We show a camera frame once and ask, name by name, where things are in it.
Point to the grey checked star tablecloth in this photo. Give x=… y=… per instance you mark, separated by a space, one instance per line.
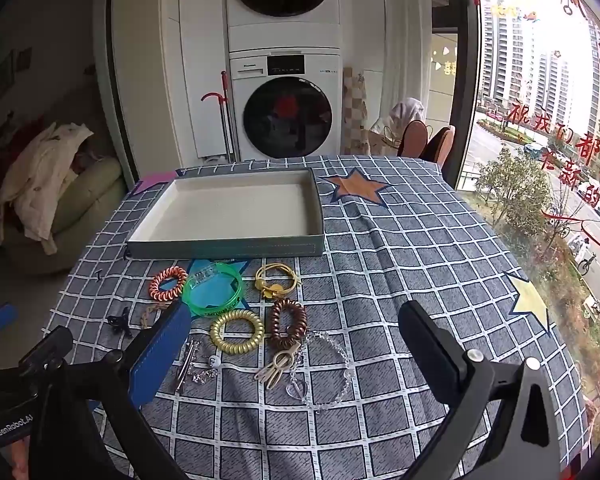
x=405 y=260

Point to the brown hair clip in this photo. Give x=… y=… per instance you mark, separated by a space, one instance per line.
x=280 y=325

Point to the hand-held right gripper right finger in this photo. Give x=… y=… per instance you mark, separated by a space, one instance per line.
x=427 y=342

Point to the white tall cabinet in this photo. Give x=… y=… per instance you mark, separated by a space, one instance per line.
x=200 y=60

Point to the white towel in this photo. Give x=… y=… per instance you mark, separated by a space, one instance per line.
x=405 y=110

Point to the pile of cream clothes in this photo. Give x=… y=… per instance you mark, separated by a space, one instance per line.
x=40 y=170

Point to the red window decal lettering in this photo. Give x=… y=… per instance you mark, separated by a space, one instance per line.
x=555 y=152

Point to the grey tray with cream lining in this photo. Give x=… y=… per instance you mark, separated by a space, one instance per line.
x=240 y=205

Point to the white front-load washing machine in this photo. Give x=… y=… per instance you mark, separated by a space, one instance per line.
x=285 y=110

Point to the beige checked hanging cloth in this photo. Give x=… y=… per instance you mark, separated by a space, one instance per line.
x=354 y=110

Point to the beige tote bag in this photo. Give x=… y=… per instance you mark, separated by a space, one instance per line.
x=380 y=142

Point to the black hair claw clip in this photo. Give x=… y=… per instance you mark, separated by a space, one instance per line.
x=120 y=321

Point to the silver metal hair clip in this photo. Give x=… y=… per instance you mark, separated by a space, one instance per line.
x=185 y=367

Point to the orange chair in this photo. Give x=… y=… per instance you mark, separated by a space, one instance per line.
x=414 y=137
x=442 y=145

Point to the cream sofa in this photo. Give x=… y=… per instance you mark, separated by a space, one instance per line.
x=85 y=190

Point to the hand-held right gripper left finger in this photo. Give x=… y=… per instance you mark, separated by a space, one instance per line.
x=162 y=355

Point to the beige cutout hair clip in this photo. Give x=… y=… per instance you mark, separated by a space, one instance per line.
x=280 y=362

